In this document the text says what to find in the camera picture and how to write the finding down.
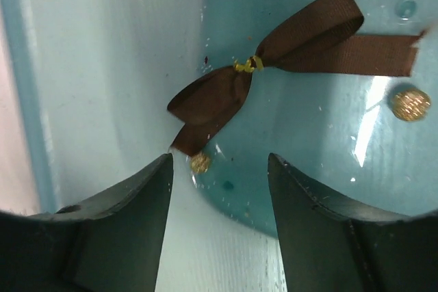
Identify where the single brown ribbon bow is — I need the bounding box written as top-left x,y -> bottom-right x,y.
167,0 -> 428,157

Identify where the tiny gold bead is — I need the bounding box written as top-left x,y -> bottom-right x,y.
391,88 -> 432,122
190,152 -> 211,174

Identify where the blue plastic tub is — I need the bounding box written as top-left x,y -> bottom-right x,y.
1,0 -> 437,291

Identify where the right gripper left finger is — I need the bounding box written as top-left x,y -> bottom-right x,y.
1,154 -> 174,291

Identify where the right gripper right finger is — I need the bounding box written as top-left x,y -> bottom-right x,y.
268,153 -> 437,291

